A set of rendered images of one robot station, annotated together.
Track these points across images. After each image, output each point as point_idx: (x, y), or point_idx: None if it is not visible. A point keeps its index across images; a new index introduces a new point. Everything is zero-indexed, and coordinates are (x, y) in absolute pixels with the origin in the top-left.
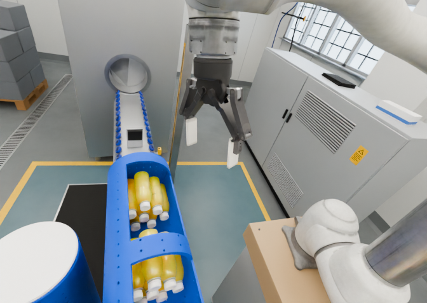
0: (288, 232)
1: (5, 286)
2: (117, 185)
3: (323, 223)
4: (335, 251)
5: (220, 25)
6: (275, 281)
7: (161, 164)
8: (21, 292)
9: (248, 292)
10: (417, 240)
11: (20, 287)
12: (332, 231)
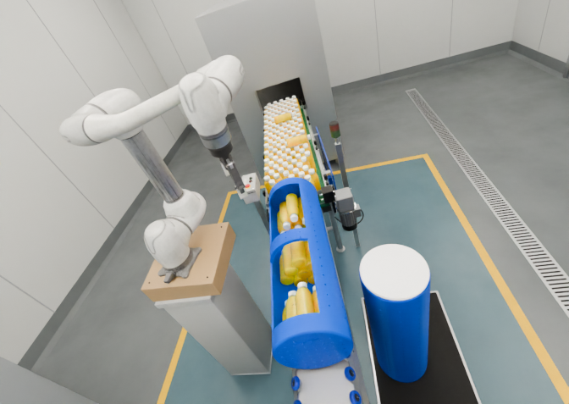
0: (185, 269)
1: (395, 253)
2: (326, 290)
3: (174, 228)
4: (183, 218)
5: None
6: (221, 243)
7: (278, 323)
8: (383, 251)
9: (236, 296)
10: (168, 170)
11: (385, 253)
12: (174, 224)
